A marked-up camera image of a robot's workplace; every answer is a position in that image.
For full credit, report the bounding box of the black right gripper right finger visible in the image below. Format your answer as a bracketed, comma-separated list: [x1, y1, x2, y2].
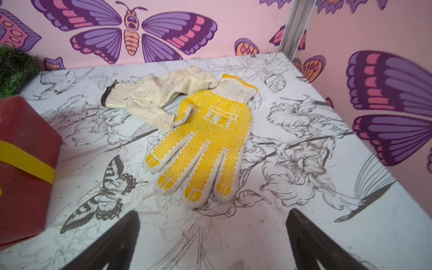
[286, 209, 367, 270]

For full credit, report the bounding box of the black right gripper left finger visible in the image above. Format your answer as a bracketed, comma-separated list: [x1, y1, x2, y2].
[63, 210, 140, 270]

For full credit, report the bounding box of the dark red gift box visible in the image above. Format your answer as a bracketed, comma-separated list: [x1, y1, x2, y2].
[1, 96, 62, 250]

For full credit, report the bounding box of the yellow ribbon on red box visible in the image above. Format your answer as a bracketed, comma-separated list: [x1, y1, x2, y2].
[1, 140, 55, 185]

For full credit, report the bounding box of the yellow dotted work glove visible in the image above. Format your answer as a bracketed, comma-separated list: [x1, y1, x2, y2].
[144, 74, 258, 208]

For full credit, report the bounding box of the beige knit work glove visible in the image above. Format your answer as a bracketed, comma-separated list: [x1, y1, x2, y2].
[101, 66, 219, 132]

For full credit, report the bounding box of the green artificial grass mat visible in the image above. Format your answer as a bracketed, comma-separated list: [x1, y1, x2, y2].
[1, 45, 39, 99]

